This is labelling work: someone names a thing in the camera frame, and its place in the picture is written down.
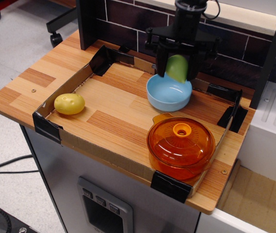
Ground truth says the black office chair base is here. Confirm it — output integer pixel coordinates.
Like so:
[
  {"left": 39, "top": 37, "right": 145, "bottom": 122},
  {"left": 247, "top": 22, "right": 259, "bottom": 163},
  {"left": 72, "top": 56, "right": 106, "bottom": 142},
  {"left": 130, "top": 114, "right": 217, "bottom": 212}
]
[{"left": 46, "top": 7, "right": 77, "bottom": 47}]

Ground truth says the black vertical post left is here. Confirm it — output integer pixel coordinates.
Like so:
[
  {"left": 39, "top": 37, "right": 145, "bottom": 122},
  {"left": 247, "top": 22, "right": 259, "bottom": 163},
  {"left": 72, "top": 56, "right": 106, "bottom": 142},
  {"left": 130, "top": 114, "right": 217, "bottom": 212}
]
[{"left": 76, "top": 0, "right": 106, "bottom": 50}]

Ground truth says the green toy pear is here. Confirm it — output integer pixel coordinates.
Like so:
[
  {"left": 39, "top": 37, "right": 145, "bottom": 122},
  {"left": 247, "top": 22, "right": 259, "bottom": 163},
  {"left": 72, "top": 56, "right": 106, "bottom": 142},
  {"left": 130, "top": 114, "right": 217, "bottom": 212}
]
[{"left": 165, "top": 54, "right": 188, "bottom": 83}]

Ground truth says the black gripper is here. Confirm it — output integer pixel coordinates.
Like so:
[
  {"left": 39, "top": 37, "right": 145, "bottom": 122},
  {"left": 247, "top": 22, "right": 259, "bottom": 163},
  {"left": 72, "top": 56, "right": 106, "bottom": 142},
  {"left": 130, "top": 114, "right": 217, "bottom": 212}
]
[{"left": 145, "top": 11, "right": 221, "bottom": 81}]

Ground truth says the black floor cable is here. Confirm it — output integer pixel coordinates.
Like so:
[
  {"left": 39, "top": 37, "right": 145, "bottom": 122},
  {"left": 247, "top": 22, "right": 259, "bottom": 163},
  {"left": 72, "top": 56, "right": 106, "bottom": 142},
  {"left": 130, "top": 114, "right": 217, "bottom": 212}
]
[{"left": 0, "top": 154, "right": 39, "bottom": 174}]

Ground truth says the orange transparent lidded pot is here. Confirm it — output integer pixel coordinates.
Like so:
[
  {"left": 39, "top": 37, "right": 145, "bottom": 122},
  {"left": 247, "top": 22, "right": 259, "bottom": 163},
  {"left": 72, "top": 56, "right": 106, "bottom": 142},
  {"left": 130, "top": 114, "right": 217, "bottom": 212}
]
[{"left": 146, "top": 113, "right": 215, "bottom": 182}]

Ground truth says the black vertical post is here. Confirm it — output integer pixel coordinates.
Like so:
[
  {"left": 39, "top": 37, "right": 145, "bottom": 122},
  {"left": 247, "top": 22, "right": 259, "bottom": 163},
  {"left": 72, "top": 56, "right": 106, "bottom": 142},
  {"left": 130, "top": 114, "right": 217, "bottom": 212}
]
[
  {"left": 76, "top": 0, "right": 106, "bottom": 50},
  {"left": 249, "top": 31, "right": 276, "bottom": 109}
]

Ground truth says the grey toy oven panel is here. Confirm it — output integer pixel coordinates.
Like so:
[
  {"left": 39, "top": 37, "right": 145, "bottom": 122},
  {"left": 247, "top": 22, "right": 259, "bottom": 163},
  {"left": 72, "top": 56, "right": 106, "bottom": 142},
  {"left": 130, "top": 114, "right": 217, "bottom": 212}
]
[{"left": 77, "top": 177, "right": 134, "bottom": 233}]

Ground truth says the yellow toy potato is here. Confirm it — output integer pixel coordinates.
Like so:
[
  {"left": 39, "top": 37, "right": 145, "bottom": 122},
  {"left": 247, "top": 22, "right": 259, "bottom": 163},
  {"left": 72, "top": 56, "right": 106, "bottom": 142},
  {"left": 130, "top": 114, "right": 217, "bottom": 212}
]
[{"left": 54, "top": 93, "right": 85, "bottom": 115}]

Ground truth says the light blue bowl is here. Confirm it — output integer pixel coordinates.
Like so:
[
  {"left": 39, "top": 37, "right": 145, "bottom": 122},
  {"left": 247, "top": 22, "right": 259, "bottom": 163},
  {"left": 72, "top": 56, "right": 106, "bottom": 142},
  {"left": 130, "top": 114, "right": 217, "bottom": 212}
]
[{"left": 146, "top": 74, "right": 193, "bottom": 112}]

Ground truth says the white toy sink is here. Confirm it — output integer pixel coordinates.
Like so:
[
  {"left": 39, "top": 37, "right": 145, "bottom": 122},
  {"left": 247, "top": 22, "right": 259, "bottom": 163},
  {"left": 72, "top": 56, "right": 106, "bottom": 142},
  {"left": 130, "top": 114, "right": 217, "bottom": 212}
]
[{"left": 196, "top": 82, "right": 276, "bottom": 233}]

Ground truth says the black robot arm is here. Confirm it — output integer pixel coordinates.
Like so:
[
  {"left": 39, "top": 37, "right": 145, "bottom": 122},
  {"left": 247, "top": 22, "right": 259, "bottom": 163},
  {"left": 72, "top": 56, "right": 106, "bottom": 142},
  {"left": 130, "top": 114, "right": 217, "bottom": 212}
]
[{"left": 145, "top": 0, "right": 221, "bottom": 83}]

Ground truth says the cardboard fence with black tape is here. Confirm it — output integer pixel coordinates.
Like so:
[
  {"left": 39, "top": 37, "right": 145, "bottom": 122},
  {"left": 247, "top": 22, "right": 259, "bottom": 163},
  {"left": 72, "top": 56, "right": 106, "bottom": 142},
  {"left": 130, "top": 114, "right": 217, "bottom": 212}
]
[{"left": 33, "top": 41, "right": 254, "bottom": 212}]

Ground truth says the black vertical post right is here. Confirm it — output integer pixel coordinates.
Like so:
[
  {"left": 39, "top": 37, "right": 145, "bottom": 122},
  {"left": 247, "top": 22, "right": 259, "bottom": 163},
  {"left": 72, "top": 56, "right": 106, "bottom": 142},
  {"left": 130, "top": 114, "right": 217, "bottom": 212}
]
[{"left": 249, "top": 31, "right": 276, "bottom": 109}]

